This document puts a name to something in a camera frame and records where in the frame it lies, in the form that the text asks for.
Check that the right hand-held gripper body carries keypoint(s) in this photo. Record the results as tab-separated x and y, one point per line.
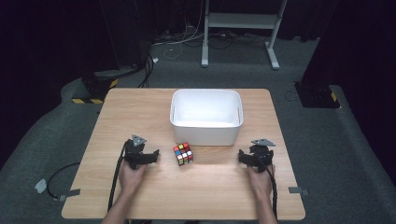
263	154

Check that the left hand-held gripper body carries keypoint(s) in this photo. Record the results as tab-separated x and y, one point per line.
134	153

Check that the person's right hand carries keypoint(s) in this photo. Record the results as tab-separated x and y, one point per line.
261	182

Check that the grey tape strip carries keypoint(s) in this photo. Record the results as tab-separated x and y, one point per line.
71	193
297	190

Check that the white floor tag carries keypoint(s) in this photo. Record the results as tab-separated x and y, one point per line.
40	185

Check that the multicoloured puzzle cube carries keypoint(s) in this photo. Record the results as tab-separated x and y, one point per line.
183	154

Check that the small white plug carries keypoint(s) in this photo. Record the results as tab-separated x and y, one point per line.
155	60

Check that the white metal stand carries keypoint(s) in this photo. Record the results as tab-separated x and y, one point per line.
239	21

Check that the black striped stand base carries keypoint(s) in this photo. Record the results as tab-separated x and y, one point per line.
96	87

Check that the white plastic bin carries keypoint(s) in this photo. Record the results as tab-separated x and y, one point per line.
206	118

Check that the person's left hand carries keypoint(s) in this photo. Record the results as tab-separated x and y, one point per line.
132	178

